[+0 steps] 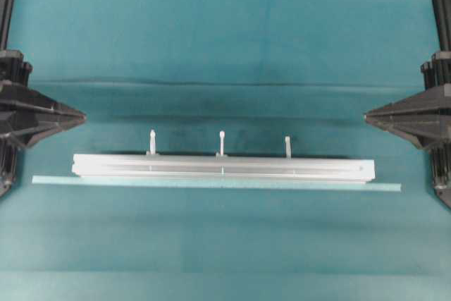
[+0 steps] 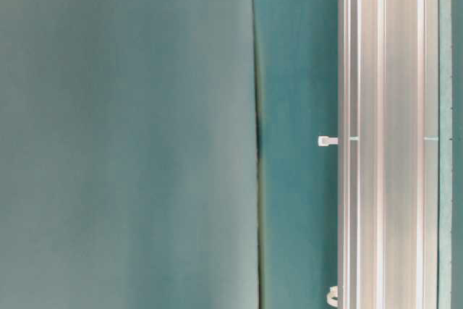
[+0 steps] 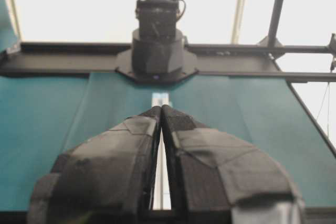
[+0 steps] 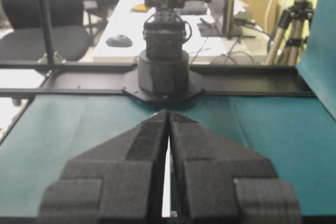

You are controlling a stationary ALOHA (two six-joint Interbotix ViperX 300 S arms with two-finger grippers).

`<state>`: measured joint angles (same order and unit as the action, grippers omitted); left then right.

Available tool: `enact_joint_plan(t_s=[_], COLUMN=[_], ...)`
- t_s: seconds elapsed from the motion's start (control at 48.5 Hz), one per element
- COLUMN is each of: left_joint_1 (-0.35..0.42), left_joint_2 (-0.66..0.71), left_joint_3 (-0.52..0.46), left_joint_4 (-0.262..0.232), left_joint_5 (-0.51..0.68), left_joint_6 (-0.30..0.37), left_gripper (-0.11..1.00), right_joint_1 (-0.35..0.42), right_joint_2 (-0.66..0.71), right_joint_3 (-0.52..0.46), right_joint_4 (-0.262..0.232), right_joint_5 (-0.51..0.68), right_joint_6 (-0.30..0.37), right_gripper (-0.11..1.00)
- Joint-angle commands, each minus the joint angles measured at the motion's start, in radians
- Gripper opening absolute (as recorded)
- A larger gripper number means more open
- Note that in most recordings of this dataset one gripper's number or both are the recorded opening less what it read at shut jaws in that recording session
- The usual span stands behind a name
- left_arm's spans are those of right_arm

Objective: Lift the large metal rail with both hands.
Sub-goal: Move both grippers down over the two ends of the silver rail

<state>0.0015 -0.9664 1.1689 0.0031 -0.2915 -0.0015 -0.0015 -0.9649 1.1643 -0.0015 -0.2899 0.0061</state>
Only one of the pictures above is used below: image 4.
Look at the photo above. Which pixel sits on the black computer mouse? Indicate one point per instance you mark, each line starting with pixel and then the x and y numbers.
pixel 119 41

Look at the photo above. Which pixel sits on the cardboard box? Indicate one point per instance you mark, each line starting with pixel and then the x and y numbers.
pixel 258 8

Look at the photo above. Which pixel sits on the camera tripod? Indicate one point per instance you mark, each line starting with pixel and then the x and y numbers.
pixel 288 42

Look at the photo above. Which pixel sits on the black vertical frame pole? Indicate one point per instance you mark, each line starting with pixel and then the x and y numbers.
pixel 47 31

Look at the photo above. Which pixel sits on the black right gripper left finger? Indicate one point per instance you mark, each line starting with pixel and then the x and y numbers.
pixel 118 181

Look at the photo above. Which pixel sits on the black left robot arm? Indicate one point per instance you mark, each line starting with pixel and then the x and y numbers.
pixel 163 70

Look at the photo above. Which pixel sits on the black office chair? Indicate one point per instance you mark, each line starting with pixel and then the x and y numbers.
pixel 26 41

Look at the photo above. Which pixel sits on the teal table cloth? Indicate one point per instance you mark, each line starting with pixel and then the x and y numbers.
pixel 296 133

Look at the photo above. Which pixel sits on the black mounting rail frame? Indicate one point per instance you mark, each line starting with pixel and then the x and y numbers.
pixel 122 79

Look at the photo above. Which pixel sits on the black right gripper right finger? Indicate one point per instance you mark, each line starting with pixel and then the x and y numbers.
pixel 221 181

